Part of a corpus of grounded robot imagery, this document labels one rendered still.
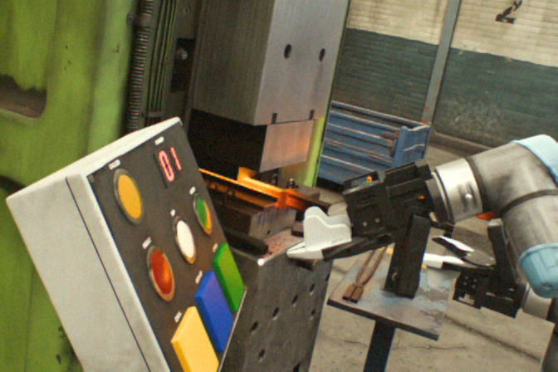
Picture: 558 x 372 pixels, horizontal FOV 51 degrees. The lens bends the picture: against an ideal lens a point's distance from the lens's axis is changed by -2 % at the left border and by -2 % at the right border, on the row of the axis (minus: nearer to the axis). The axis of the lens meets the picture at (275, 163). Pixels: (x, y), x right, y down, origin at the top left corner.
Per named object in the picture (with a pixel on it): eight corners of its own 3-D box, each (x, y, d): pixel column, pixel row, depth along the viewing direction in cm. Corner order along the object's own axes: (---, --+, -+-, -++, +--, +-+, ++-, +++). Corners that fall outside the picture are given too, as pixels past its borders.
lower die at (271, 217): (293, 225, 134) (301, 190, 132) (246, 246, 117) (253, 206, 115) (154, 174, 153) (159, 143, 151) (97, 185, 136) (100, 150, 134)
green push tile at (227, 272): (245, 288, 85) (226, 241, 83) (237, 312, 77) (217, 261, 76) (233, 291, 85) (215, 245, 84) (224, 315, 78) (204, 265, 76)
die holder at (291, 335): (307, 378, 154) (343, 221, 144) (226, 455, 122) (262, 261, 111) (149, 299, 180) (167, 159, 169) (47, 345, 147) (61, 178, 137)
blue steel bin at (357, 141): (417, 197, 553) (435, 123, 536) (386, 212, 486) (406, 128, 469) (308, 163, 611) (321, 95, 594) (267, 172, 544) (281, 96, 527)
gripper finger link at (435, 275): (408, 288, 103) (457, 294, 105) (417, 257, 102) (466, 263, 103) (403, 281, 106) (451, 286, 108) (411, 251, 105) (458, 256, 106)
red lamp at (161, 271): (184, 291, 61) (189, 253, 60) (154, 305, 57) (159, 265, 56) (161, 280, 63) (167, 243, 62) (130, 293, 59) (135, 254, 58)
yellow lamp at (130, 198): (154, 217, 60) (159, 177, 59) (120, 227, 56) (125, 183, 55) (131, 208, 61) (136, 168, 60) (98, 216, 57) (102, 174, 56)
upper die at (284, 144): (306, 161, 131) (315, 119, 128) (259, 173, 113) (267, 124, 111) (162, 117, 150) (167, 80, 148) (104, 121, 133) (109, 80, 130)
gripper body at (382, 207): (337, 181, 80) (423, 154, 78) (357, 238, 81) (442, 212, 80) (338, 197, 73) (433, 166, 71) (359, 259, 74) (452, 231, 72)
